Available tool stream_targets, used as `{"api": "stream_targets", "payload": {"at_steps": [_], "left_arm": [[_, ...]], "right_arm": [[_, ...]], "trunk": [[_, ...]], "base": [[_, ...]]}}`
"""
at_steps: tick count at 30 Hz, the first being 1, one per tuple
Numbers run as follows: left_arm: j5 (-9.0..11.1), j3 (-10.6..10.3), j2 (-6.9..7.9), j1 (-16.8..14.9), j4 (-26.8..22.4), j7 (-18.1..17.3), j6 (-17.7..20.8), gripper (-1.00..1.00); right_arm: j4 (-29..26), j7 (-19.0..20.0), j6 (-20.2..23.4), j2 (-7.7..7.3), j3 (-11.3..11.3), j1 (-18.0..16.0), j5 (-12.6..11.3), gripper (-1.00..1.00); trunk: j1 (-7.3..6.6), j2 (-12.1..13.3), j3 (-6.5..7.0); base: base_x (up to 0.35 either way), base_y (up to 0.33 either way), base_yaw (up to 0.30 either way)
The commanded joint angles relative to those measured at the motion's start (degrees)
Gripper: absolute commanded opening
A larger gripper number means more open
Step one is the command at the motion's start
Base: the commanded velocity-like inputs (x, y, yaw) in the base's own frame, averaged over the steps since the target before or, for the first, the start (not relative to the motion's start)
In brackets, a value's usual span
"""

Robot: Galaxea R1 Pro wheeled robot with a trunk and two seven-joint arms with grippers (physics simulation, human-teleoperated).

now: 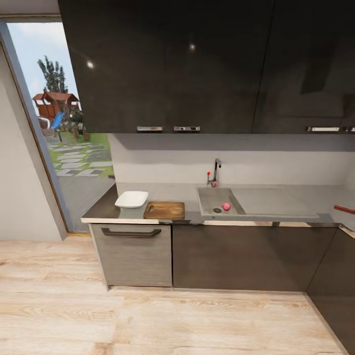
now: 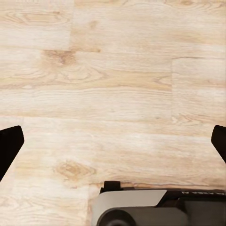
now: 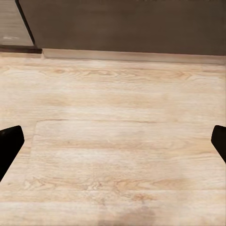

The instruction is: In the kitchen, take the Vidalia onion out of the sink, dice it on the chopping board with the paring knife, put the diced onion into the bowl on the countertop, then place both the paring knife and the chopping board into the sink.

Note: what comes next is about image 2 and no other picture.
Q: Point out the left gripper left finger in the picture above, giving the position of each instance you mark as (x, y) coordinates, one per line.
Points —
(11, 141)

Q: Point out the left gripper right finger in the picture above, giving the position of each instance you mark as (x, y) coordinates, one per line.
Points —
(218, 139)

